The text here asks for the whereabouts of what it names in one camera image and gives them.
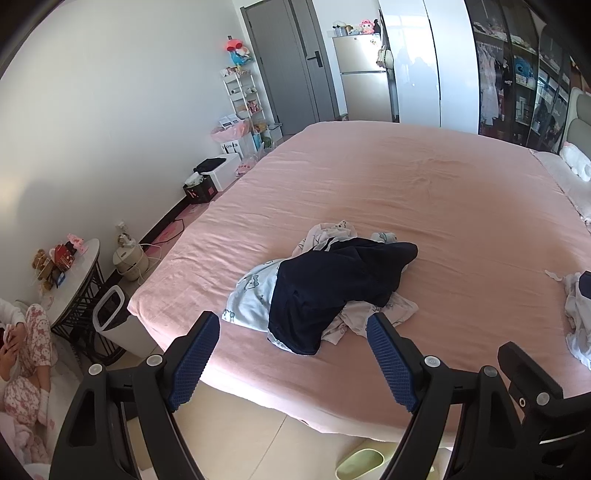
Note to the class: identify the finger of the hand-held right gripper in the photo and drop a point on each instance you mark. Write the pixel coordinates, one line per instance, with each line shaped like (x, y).
(535, 383)

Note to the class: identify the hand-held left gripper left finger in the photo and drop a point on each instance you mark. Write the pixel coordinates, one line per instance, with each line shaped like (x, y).
(194, 360)

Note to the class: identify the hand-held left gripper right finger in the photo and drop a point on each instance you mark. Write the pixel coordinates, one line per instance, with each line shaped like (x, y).
(392, 364)

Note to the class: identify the navy pants with white stripes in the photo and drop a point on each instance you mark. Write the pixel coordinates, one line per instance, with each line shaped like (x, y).
(323, 295)

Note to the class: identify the white trash bin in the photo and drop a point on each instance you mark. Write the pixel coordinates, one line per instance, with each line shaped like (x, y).
(124, 327)

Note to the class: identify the white garment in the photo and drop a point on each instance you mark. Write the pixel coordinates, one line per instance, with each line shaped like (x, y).
(577, 318)

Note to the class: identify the light blue printed garment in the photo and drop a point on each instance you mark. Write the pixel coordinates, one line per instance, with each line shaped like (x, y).
(251, 290)

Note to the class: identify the green slipper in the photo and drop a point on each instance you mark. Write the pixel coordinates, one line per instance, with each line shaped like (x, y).
(360, 466)
(411, 454)

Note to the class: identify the white cloth strip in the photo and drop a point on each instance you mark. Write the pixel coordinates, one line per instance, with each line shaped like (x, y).
(552, 274)

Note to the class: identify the beige humidifier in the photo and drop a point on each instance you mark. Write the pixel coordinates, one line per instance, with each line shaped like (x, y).
(130, 261)

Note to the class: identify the round side table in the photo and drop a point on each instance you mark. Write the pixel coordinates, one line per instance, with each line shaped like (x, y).
(78, 286)

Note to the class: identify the red gift box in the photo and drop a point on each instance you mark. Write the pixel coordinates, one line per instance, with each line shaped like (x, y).
(63, 256)

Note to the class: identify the black box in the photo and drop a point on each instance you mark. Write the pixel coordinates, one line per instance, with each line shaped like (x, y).
(201, 191)

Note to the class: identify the brown teddy bear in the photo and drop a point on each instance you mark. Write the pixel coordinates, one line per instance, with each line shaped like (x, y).
(40, 263)

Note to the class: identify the bed with pink sheet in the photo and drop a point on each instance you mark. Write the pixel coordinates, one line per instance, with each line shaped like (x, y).
(415, 184)

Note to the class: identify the white storage box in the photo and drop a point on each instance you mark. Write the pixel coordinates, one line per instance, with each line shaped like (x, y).
(226, 173)

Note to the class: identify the black cloth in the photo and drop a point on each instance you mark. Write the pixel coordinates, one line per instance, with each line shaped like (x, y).
(210, 165)

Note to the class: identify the pink pillow blanket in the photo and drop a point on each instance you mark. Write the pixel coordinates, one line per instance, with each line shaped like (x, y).
(563, 184)

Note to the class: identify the white paper bag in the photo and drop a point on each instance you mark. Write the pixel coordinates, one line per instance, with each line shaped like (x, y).
(231, 146)

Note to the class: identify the white plush toy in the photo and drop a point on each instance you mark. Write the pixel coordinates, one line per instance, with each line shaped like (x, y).
(575, 157)

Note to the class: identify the pink bouquet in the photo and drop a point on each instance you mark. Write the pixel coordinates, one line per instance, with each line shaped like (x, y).
(226, 131)

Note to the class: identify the small white bin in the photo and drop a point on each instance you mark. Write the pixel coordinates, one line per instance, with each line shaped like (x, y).
(274, 134)

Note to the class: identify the grey padded headboard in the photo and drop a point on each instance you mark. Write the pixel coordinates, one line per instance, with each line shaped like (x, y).
(579, 124)

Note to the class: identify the white shelf rack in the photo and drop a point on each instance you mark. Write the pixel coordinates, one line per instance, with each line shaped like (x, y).
(240, 92)

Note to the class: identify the silver fridge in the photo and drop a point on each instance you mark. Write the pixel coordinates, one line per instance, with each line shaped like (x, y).
(364, 83)

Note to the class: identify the glass door cabinet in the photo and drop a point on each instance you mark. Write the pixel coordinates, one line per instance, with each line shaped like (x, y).
(517, 92)

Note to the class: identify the grey door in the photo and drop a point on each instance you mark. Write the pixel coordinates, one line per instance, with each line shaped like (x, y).
(281, 69)

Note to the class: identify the white hanging bag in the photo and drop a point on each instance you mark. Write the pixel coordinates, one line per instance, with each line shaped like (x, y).
(384, 57)

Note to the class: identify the orange and blue toy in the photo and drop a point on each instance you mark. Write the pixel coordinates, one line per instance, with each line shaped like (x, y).
(238, 53)

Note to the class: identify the pink plush toy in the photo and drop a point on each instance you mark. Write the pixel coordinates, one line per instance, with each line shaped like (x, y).
(366, 26)

